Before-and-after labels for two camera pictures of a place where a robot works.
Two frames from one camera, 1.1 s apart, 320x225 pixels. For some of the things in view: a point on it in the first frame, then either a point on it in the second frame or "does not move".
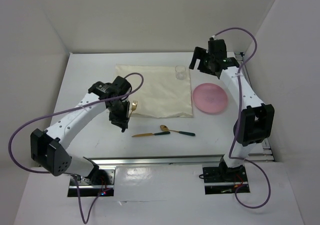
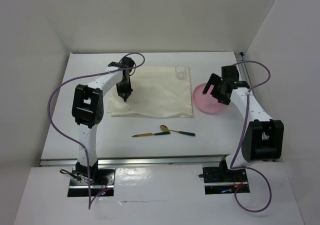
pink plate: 210,97 does not move
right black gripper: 200,53 → 213,80
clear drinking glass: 180,72 does not move
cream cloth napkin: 161,94 does not move
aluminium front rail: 159,160 does not move
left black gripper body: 119,112 → 123,86
